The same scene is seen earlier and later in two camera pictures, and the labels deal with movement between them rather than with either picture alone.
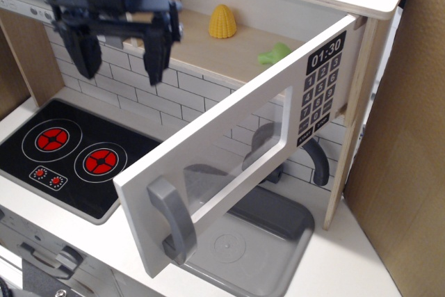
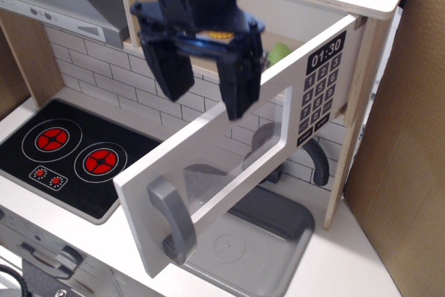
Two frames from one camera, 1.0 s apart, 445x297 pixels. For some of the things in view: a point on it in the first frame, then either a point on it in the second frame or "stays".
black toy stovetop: [69, 157] stays
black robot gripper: [113, 1] -> [199, 4]
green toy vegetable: [279, 51] stays
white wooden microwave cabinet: [240, 21] stays
